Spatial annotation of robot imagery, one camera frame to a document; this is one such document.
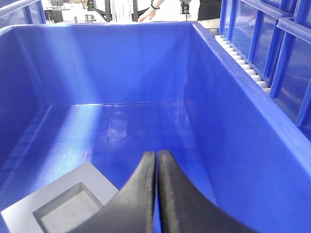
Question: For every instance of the bystander hand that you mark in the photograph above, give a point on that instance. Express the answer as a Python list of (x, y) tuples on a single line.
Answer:
[(149, 14)]

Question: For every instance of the blue target bin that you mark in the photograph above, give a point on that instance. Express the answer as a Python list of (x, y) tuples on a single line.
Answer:
[(107, 93)]

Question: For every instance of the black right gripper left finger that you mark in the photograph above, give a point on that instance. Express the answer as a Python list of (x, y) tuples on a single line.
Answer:
[(132, 209)]

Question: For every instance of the white roller conveyor strip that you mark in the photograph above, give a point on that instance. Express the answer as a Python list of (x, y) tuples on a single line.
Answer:
[(243, 64)]

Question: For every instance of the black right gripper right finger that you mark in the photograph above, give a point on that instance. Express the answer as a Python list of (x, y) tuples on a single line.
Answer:
[(183, 208)]

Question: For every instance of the gray square base block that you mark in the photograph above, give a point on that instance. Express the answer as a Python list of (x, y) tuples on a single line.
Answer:
[(63, 204)]

